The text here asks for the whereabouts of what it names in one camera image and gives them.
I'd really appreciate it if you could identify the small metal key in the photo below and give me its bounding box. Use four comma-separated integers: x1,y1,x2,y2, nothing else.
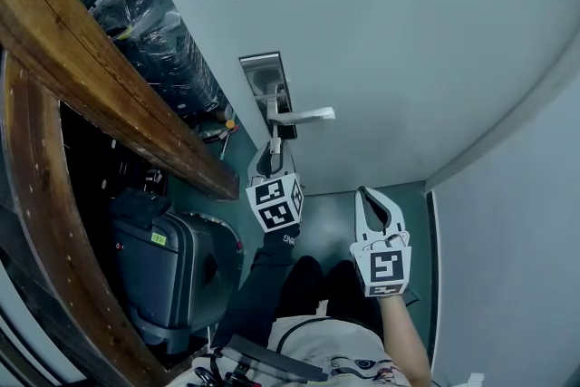
269,122,283,177

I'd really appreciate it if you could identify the white door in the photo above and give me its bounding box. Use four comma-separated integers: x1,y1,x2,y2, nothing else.
132,0,580,197

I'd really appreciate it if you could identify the plastic wrapped pallet load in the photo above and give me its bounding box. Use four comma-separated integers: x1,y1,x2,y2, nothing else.
78,0,233,120

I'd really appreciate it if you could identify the black hard case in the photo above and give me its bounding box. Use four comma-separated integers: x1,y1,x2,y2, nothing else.
107,187,247,355

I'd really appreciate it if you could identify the person's left forearm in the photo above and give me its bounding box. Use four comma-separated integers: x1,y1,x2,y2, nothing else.
209,220,303,351

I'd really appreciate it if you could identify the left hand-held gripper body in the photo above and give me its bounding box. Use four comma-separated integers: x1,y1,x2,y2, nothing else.
245,172,305,234

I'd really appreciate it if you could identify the brown wooden stair beam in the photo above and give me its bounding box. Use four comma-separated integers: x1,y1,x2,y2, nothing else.
0,0,241,201

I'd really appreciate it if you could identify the black baseboard strip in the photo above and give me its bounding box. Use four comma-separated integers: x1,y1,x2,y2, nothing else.
424,189,441,371

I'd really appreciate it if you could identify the person's white printed shirt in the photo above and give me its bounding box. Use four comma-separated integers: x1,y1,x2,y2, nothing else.
166,314,414,387

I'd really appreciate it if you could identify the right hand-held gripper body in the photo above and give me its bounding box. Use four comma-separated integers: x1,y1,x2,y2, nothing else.
349,230,413,298

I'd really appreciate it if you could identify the person's right forearm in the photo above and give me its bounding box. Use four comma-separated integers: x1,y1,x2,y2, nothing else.
377,295,435,387

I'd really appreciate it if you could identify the silver door handle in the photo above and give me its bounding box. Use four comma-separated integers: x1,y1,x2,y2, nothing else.
252,82,337,126

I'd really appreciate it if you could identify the curved wooden stair post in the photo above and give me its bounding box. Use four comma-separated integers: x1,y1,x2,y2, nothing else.
0,57,169,387

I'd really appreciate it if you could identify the black chest mounted device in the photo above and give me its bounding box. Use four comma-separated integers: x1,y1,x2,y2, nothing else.
193,332,331,387

